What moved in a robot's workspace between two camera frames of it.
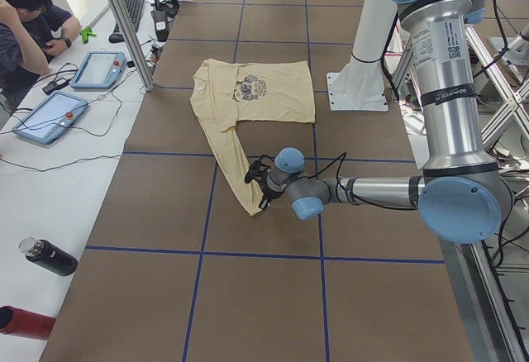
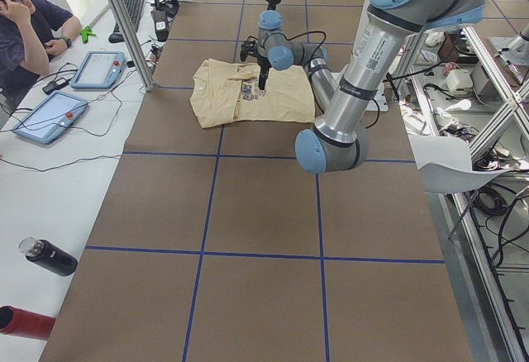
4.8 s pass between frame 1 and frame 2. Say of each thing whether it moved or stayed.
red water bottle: stayed
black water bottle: stayed
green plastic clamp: stayed
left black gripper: moved
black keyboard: stayed
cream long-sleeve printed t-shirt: moved
